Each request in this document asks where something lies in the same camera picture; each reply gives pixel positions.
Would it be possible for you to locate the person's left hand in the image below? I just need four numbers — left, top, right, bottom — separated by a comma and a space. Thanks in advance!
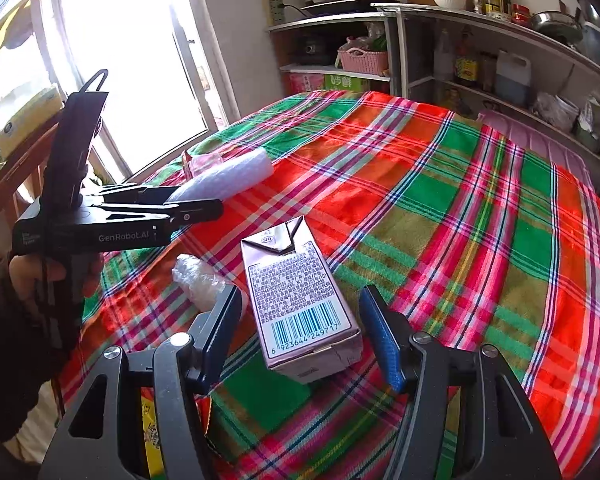
7, 250, 105, 313

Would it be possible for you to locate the purple milk carton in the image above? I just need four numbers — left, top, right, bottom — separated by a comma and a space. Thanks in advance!
240, 217, 363, 384

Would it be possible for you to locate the white ceramic bowl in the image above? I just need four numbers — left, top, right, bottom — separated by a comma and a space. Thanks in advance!
434, 0, 467, 11

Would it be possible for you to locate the pink storage box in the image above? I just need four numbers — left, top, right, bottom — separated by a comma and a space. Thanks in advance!
478, 110, 594, 188

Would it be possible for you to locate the pink plastic basket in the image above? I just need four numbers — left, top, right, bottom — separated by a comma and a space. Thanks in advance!
335, 47, 389, 76

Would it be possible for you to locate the colourful plaid tablecloth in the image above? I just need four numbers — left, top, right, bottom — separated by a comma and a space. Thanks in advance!
60, 91, 600, 478

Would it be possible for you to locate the steel wok pan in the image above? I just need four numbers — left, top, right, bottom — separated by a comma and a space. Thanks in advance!
530, 11, 583, 46

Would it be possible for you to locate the white power strip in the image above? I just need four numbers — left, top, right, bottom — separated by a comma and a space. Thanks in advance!
265, 0, 286, 26

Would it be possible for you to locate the grey metal shelf rack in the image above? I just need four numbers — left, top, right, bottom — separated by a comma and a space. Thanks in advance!
268, 3, 600, 186

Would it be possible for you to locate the yellow snack wrapper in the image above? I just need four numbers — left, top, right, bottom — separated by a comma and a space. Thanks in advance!
140, 387, 166, 480

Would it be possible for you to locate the dark sauce bottle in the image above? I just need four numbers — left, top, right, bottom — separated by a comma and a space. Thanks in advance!
454, 34, 479, 87

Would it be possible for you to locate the white plastic jug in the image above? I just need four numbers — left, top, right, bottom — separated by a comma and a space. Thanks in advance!
494, 50, 532, 107

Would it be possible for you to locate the wooden chair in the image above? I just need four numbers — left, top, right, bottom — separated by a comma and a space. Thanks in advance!
0, 112, 62, 257

